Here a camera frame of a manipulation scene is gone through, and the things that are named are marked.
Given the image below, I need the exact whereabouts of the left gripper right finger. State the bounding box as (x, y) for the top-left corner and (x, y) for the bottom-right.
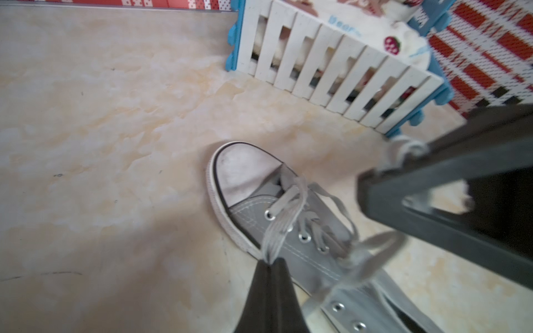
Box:
(270, 258), (309, 333)

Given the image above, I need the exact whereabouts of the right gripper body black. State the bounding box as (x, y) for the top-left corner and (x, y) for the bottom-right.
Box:
(462, 167), (532, 258)

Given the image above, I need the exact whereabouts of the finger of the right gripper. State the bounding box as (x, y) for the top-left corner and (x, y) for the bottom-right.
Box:
(357, 104), (532, 288)

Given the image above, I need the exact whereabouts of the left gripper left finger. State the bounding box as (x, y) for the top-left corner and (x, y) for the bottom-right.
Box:
(234, 260), (271, 333)

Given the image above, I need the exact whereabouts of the grey shoelace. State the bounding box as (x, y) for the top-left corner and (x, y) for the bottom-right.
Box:
(261, 165), (408, 316)

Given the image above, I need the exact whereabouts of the grey canvas sneaker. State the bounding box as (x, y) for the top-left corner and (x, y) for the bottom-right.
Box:
(206, 142), (439, 332)

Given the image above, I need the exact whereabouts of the white blue toy crib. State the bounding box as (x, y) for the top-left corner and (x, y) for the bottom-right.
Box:
(226, 1), (453, 137)

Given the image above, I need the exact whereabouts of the bear print blanket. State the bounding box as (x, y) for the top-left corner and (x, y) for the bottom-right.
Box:
(288, 0), (431, 70)

